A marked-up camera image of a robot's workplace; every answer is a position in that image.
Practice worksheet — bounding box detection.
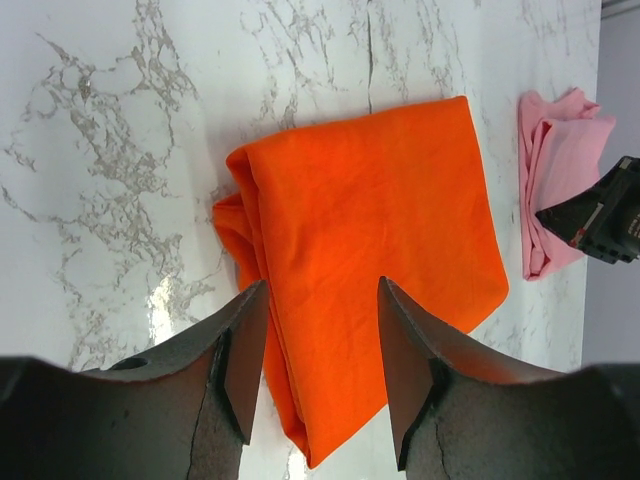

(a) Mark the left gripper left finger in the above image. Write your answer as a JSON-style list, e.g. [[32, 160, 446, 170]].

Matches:
[[1, 281, 268, 479]]

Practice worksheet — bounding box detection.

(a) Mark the orange t shirt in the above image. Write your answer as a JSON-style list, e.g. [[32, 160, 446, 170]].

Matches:
[[213, 96, 509, 468]]

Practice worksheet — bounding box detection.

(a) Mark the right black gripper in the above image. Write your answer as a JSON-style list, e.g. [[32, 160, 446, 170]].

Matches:
[[536, 156, 639, 263]]

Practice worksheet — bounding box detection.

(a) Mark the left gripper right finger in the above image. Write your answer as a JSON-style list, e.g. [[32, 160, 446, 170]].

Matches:
[[378, 278, 639, 479]]

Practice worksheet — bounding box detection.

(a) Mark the pink t shirt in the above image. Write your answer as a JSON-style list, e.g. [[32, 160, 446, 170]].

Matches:
[[518, 88, 616, 281]]

